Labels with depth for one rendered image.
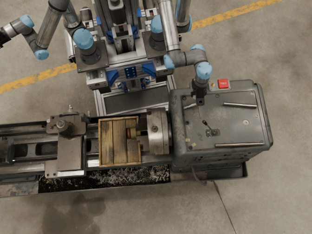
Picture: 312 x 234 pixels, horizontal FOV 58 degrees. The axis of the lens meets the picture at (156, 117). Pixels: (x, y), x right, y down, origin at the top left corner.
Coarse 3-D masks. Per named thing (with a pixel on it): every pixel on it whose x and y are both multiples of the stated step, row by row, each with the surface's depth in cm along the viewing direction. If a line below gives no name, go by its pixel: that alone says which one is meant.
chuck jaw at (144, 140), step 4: (136, 136) 184; (140, 136) 184; (144, 136) 184; (136, 140) 183; (140, 140) 183; (144, 140) 183; (148, 140) 183; (140, 144) 182; (144, 144) 182; (148, 144) 182; (144, 148) 181; (148, 148) 181; (144, 152) 184
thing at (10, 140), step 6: (0, 138) 203; (6, 138) 204; (12, 138) 207; (0, 144) 202; (6, 144) 202; (12, 144) 206; (0, 150) 200; (6, 150) 200; (12, 150) 206; (0, 156) 199; (6, 156) 199; (12, 156) 205; (0, 162) 199; (6, 162) 199; (12, 162) 204
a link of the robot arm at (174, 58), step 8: (160, 0) 140; (168, 0) 140; (160, 8) 142; (168, 8) 140; (160, 16) 143; (168, 16) 140; (168, 24) 141; (168, 32) 141; (176, 32) 142; (168, 40) 142; (176, 40) 142; (168, 48) 143; (176, 48) 142; (168, 56) 142; (176, 56) 142; (184, 56) 142; (168, 64) 142; (176, 64) 143; (184, 64) 144
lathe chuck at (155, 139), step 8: (152, 112) 178; (160, 112) 177; (152, 120) 174; (160, 120) 173; (160, 128) 172; (152, 136) 172; (160, 136) 172; (152, 144) 174; (160, 144) 174; (152, 152) 178; (160, 152) 179
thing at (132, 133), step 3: (135, 126) 186; (126, 129) 185; (129, 129) 185; (132, 129) 184; (135, 129) 183; (126, 132) 184; (129, 132) 184; (132, 132) 183; (135, 132) 183; (138, 132) 184; (129, 135) 184; (132, 135) 183; (135, 135) 183; (138, 135) 185; (129, 138) 186; (132, 138) 185; (135, 138) 185
